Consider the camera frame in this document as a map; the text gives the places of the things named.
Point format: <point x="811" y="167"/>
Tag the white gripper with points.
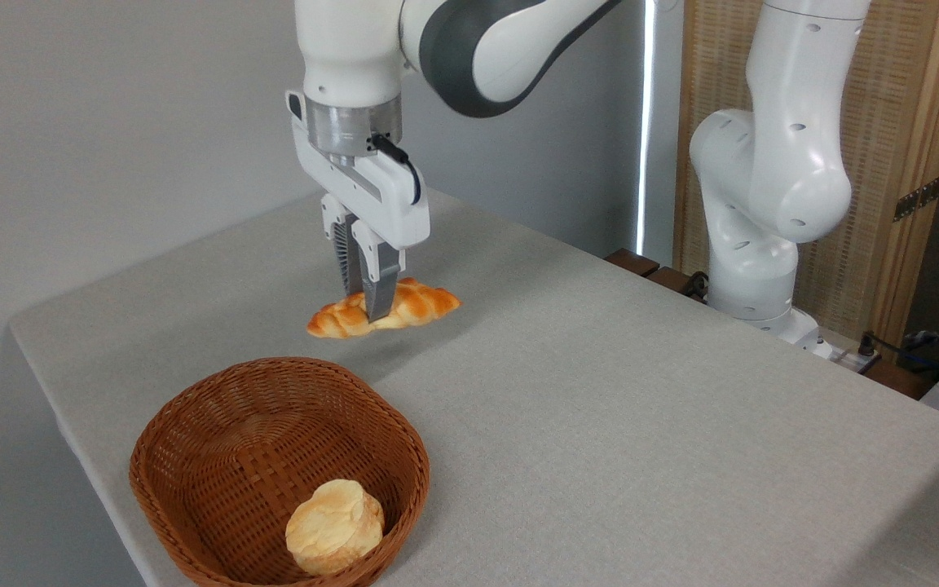
<point x="384" y="204"/>

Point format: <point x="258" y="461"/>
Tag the golden croissant bread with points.
<point x="421" y="303"/>

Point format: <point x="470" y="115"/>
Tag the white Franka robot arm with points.
<point x="779" y="163"/>

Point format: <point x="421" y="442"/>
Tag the brown wicker basket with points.
<point x="217" y="456"/>

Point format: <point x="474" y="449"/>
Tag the pale round bread roll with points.
<point x="333" y="527"/>

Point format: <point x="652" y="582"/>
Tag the dark brown wooden block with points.
<point x="672" y="280"/>
<point x="632" y="262"/>

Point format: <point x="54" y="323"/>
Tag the metal screen hinge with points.
<point x="918" y="198"/>

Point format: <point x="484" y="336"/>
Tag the wooden folding screen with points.
<point x="893" y="81"/>

